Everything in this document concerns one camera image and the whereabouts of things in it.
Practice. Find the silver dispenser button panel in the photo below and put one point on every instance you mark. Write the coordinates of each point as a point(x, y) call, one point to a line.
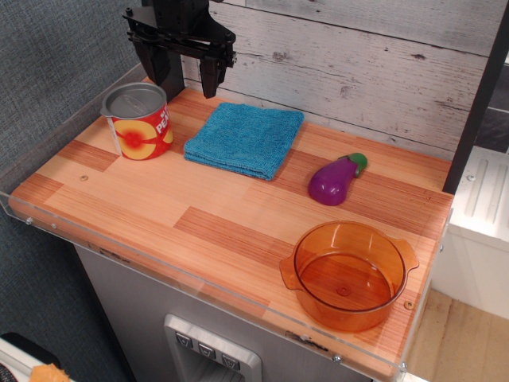
point(201, 355)

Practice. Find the black vertical post left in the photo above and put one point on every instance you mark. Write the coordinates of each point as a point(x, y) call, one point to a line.
point(172, 80)

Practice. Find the white toy sink counter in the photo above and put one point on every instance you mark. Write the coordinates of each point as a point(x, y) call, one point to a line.
point(472, 263)

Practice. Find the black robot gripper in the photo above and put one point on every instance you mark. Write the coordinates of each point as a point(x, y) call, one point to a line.
point(183, 27)

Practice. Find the orange object bottom left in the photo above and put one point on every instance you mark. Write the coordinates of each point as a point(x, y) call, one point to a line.
point(48, 373)

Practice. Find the stainless steel cabinet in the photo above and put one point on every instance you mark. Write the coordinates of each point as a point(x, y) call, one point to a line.
point(136, 304)

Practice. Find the orange transparent plastic pot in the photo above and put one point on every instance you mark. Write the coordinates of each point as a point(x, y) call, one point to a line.
point(347, 275)

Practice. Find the purple toy eggplant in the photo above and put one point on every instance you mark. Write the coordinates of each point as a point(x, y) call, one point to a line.
point(329, 185)

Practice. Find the clear acrylic edge guard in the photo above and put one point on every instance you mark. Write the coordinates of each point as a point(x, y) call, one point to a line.
point(192, 224)

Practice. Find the black vertical post right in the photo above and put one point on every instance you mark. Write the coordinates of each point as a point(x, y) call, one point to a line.
point(480, 104)

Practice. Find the red peaches tin can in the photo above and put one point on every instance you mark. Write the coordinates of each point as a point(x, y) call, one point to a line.
point(138, 116)

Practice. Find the black vertical post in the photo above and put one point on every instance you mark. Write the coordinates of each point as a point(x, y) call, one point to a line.
point(480, 104)
point(172, 80)

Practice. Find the blue folded towel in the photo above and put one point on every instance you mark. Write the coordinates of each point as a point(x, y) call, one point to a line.
point(244, 139)

